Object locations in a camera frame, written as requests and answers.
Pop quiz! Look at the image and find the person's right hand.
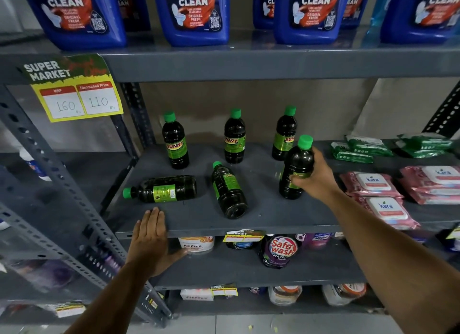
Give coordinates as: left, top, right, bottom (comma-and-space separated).
290, 147, 340, 204

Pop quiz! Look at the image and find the person's left hand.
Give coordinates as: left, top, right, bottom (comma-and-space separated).
127, 207, 188, 278

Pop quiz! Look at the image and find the dark cleaner bottle green cap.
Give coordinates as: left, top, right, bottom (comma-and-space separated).
278, 134, 315, 200

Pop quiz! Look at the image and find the person's right forearm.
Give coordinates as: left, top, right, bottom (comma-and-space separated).
323, 187, 460, 334

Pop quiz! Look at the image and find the person's left forearm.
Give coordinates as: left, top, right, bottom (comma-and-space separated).
65, 260, 156, 334

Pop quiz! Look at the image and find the white tub orange label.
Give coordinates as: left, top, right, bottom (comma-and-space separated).
178, 236, 215, 254

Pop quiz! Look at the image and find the white carton box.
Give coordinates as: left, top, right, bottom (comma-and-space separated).
180, 289, 214, 301

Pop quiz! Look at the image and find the green wipes packet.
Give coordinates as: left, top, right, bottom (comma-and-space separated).
330, 141, 374, 164
346, 135, 394, 157
395, 143, 446, 159
396, 132, 454, 150

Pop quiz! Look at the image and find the pink wipes pack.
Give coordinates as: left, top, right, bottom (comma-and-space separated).
354, 196, 421, 231
402, 185, 460, 205
339, 171, 404, 198
400, 165, 460, 189

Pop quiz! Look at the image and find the purple detergent pouch red logo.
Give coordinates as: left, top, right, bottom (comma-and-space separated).
259, 235, 302, 269

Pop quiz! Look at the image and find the group of dark green-capped bottles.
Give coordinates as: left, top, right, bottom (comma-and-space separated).
122, 106, 298, 220

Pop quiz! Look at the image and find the grey metal shelf rack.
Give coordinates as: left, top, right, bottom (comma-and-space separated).
0, 30, 173, 327
99, 27, 460, 318

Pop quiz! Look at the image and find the white jar orange label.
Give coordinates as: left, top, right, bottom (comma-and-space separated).
322, 283, 367, 306
268, 286, 303, 306

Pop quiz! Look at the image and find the white spray bottle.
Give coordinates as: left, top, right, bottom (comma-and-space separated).
19, 147, 52, 182

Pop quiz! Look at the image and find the yellow green price tag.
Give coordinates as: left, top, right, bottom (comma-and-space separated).
22, 54, 124, 123

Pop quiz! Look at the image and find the row of blue cleaner jugs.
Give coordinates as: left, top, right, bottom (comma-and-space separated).
20, 0, 460, 51

